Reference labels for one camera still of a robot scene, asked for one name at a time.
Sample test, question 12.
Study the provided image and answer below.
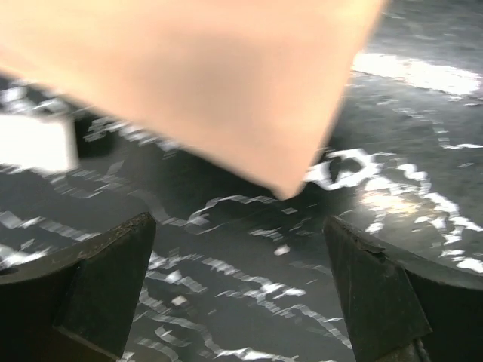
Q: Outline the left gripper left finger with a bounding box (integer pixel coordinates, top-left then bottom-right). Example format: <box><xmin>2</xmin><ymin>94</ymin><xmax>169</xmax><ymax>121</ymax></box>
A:
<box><xmin>1</xmin><ymin>213</ymin><xmax>156</xmax><ymax>361</ymax></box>

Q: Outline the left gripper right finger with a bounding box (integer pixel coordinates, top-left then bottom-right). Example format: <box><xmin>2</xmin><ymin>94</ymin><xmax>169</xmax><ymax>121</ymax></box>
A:
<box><xmin>324</xmin><ymin>216</ymin><xmax>482</xmax><ymax>362</ymax></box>

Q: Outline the beige t shirt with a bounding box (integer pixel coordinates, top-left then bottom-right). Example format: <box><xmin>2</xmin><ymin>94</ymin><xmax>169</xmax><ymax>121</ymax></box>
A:
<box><xmin>1</xmin><ymin>1</ymin><xmax>385</xmax><ymax>199</ymax></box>

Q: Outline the metal clothes rack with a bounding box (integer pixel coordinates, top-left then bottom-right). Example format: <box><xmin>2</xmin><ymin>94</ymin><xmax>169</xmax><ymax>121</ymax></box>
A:
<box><xmin>1</xmin><ymin>114</ymin><xmax>79</xmax><ymax>173</ymax></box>

